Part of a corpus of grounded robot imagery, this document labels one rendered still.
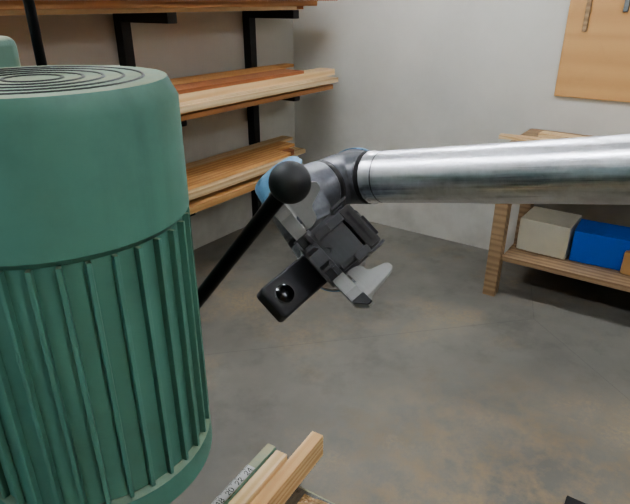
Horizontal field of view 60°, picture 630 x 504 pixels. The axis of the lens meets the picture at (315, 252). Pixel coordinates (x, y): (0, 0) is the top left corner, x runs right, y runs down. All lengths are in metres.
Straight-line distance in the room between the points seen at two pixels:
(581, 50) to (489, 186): 2.78
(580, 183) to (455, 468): 1.60
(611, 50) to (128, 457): 3.32
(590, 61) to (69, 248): 3.34
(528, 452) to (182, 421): 2.00
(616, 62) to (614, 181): 2.79
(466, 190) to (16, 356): 0.62
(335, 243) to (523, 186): 0.27
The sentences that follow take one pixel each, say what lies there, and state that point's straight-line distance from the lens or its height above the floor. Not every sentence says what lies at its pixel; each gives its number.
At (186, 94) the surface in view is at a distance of 2.98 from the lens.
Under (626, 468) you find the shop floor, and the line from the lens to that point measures 2.44.
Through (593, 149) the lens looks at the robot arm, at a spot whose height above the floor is 1.39.
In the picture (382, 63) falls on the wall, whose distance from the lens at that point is 3.99.
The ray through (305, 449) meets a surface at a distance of 0.87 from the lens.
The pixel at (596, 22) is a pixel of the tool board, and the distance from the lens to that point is 3.53.
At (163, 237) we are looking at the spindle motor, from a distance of 0.37.
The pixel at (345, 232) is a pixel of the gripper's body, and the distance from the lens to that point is 0.64.
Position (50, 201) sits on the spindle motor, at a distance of 0.33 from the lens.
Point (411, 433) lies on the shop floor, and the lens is 2.31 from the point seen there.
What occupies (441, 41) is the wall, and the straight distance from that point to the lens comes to 3.80.
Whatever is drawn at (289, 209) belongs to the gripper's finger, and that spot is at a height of 1.34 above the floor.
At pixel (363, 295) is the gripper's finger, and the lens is 0.56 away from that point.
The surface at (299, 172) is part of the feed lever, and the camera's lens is 0.44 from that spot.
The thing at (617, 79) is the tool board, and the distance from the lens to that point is 3.52.
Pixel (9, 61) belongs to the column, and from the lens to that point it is 0.61.
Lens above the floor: 1.55
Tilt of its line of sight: 24 degrees down
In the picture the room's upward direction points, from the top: straight up
